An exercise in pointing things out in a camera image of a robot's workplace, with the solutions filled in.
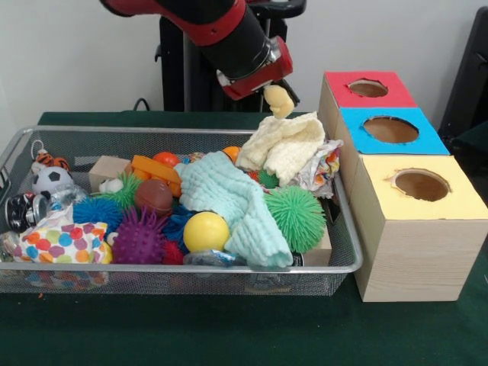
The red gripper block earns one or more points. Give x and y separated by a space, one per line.
259 80

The yellow plush duck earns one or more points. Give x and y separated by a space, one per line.
280 101

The cream waffle cloth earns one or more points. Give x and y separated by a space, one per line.
282 145

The mint green waffle cloth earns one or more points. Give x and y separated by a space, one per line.
236 206

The multicoloured patterned cloth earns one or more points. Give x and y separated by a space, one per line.
61 240

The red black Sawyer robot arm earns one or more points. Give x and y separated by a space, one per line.
228 38

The clear mesh bin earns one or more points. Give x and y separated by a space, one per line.
343 244

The wooden box with three holes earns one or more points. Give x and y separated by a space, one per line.
419 259

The plain green spiky ball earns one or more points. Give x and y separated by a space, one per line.
295 217

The smooth yellow ball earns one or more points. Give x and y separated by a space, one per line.
206 232

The brown toy football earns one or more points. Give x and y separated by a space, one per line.
153 196

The black upright panel stand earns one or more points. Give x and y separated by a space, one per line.
469 76

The purple spiky toy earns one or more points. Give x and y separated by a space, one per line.
139 240

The plain blue spiky ball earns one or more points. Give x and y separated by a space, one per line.
95 211

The dark green tablecloth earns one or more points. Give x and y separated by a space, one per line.
228 331

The tiger plush toy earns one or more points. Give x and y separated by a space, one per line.
47 162

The small soccer ball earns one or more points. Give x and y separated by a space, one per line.
51 179

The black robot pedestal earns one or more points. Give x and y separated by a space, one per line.
171 76

